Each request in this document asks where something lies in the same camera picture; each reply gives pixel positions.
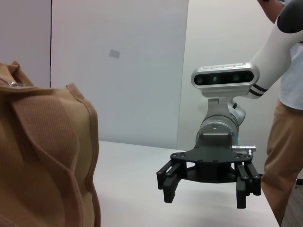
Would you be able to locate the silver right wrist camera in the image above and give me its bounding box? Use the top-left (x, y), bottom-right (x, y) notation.
top-left (191, 62), bottom-right (261, 114)

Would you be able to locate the khaki canvas food bag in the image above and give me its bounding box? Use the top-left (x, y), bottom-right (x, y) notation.
top-left (0, 61), bottom-right (103, 227)

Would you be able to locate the person in blue shirt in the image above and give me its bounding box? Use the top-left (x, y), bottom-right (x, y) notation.
top-left (260, 40), bottom-right (303, 227)

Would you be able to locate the bare person forearm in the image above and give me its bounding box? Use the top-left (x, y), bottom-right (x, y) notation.
top-left (257, 0), bottom-right (288, 23)

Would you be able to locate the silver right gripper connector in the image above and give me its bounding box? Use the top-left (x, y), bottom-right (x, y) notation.
top-left (231, 144), bottom-right (257, 152)

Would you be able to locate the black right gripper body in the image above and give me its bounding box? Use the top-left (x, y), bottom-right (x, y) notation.
top-left (170, 142), bottom-right (254, 184)

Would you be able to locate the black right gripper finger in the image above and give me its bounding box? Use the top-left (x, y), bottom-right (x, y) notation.
top-left (233, 161), bottom-right (262, 210)
top-left (156, 160), bottom-right (190, 204)

